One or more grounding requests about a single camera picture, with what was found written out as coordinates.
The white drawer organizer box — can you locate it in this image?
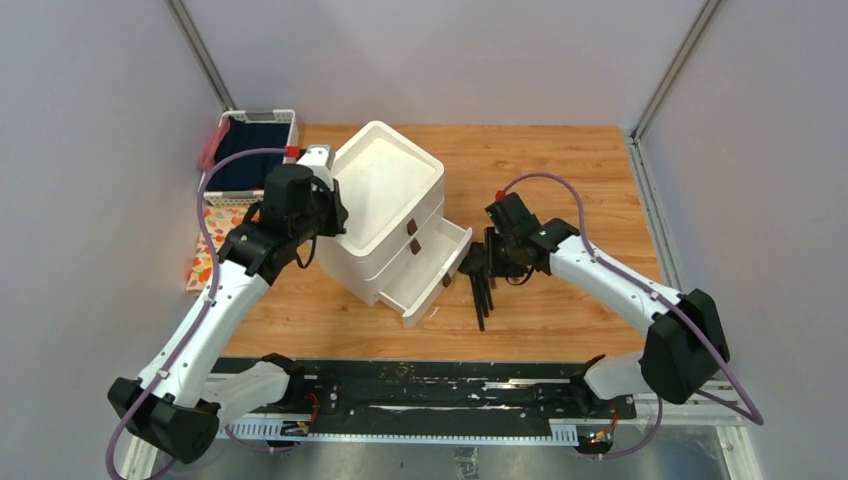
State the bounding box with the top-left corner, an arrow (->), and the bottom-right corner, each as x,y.
316,120 -> 445,306

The white bottom drawer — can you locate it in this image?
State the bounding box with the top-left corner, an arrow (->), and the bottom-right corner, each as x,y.
378,217 -> 473,328

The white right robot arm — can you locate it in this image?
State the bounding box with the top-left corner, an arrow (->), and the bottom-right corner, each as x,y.
485,193 -> 729,418

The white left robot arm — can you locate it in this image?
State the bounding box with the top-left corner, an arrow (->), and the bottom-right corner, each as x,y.
107,145 -> 349,464

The dark blue cloth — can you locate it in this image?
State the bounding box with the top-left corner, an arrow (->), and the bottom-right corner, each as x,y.
206,117 -> 291,192

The floral orange cloth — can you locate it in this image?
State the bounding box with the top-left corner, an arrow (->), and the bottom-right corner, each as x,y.
185,205 -> 248,295

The white perforated basket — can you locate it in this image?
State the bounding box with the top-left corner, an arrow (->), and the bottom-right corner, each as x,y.
198,109 -> 299,206

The pink cloth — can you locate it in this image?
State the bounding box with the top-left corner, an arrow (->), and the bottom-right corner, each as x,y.
198,116 -> 230,172

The brown top drawer handle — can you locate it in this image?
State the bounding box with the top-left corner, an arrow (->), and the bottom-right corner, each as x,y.
406,219 -> 418,236

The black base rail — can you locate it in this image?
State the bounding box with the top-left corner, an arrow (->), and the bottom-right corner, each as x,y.
230,359 -> 636,446

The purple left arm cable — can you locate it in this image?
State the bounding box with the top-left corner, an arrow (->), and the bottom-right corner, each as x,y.
104,146 -> 303,480

